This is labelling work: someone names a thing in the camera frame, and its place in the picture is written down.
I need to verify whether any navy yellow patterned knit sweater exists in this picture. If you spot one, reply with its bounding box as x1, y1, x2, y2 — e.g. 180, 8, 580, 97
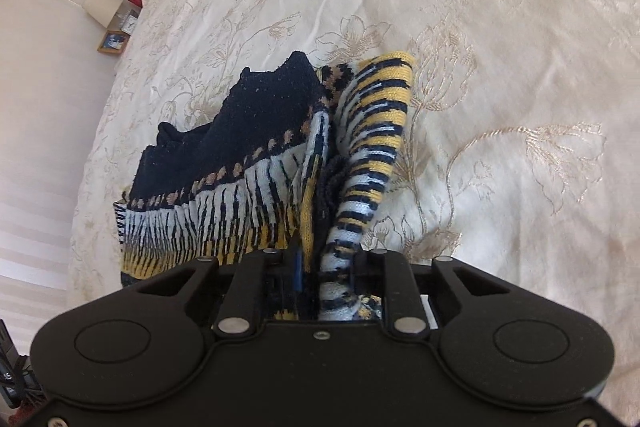
114, 51, 413, 321

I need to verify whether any cream floral bedspread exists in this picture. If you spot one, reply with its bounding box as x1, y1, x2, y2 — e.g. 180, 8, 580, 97
67, 0, 639, 423

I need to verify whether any small white alarm clock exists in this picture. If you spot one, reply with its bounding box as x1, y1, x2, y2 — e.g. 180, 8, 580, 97
120, 12, 138, 35

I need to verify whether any wooden photo frame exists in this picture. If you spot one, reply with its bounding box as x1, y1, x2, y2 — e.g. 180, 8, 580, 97
96, 29, 130, 55

